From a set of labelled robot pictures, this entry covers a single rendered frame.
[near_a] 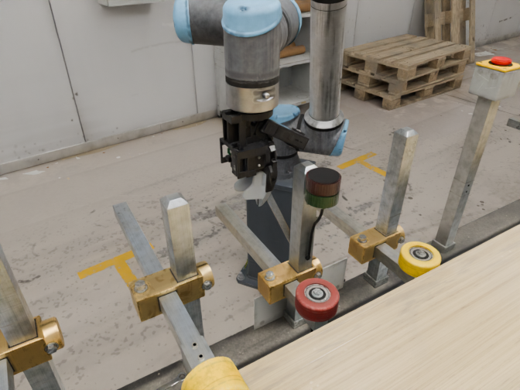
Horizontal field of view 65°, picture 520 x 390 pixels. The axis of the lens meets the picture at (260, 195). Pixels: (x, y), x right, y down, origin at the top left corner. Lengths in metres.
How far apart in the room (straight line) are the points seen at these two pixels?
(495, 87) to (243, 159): 0.58
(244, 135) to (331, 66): 0.75
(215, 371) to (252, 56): 0.45
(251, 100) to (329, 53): 0.75
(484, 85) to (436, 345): 0.58
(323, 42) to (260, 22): 0.74
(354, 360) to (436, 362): 0.13
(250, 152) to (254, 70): 0.14
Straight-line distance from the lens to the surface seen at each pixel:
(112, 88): 3.42
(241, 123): 0.70
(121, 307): 2.06
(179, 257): 0.67
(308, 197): 0.70
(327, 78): 1.44
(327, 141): 1.57
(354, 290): 1.08
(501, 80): 1.03
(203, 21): 0.80
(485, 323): 0.82
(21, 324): 0.68
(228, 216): 1.03
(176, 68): 3.59
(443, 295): 0.84
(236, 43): 0.65
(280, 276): 0.85
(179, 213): 0.62
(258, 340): 0.96
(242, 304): 1.97
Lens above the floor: 1.46
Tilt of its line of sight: 33 degrees down
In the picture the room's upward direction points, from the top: straight up
